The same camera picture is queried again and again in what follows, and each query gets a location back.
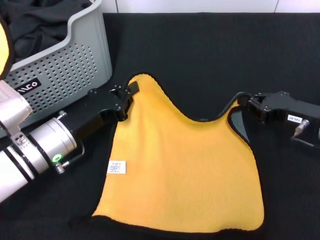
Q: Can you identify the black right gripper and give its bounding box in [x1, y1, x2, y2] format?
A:
[237, 91, 320, 144]

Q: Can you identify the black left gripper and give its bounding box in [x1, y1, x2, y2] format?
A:
[67, 81, 141, 143]

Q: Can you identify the yellow grey towel black trim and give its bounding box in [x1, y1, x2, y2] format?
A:
[89, 72, 266, 232]

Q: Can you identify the grey perforated storage box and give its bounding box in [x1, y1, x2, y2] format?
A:
[3, 0, 113, 131]

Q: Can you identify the dark grey crumpled cloth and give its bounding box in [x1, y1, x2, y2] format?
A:
[0, 0, 97, 61]

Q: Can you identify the grey right gripper cable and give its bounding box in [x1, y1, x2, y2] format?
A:
[289, 119, 320, 151]

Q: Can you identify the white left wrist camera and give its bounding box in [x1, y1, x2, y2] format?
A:
[0, 79, 34, 131]

